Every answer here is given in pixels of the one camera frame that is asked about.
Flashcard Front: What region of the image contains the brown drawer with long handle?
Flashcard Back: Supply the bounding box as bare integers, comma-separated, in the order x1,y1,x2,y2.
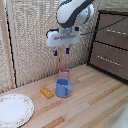
89,41,128,81

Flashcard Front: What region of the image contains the pink cup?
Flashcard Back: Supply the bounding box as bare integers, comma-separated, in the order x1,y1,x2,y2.
58,67,71,81

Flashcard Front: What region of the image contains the dark brown drawer cabinet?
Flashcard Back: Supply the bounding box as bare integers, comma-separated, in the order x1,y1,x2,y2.
87,9,128,83

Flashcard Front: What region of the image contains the yellow rectangular block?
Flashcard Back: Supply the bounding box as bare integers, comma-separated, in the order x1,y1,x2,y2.
40,87,55,100

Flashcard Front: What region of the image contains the white rounded object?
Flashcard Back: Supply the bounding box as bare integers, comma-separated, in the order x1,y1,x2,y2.
111,103,128,128

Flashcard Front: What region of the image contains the brown drawer with short handle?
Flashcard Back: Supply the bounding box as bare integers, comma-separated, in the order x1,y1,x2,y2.
94,13,128,51

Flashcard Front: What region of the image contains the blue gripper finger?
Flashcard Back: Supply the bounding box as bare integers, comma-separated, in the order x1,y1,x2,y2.
53,49,59,57
65,47,71,55

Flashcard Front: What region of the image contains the blue mug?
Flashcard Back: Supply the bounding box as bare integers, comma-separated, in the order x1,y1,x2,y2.
55,77,73,99

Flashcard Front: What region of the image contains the long silver drawer handle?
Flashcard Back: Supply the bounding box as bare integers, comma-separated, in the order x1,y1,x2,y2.
97,55,122,67

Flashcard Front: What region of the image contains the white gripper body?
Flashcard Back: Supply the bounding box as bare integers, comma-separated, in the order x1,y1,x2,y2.
45,27,81,48

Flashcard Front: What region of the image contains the short silver drawer handle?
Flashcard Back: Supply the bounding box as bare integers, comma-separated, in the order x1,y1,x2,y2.
105,28,128,36

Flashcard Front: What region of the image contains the white patterned plate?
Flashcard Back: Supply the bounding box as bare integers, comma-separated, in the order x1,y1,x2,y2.
0,93,35,128

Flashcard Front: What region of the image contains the wooden screen post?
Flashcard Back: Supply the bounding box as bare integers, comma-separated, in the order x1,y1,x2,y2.
0,0,17,90
57,0,66,72

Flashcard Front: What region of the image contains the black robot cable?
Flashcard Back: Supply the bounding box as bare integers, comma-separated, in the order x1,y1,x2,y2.
79,15,128,36

